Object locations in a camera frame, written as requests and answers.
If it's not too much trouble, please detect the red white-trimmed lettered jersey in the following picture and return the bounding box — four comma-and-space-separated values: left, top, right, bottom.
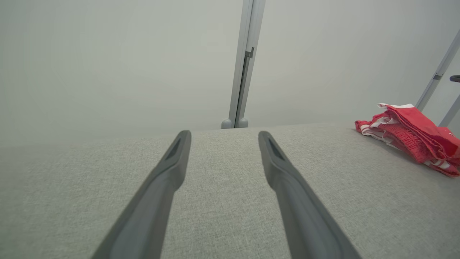
355, 114, 460, 177

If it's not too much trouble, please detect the grey partition post with feet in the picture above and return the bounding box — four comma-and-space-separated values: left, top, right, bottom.
221, 0, 267, 129

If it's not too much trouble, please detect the grey slanted partition post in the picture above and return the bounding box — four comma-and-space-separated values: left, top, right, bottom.
415, 28, 460, 127

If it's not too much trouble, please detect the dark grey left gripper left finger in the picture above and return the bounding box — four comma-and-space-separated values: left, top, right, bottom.
91, 130, 192, 259

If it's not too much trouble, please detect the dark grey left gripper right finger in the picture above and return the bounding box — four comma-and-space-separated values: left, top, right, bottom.
258, 131, 362, 259

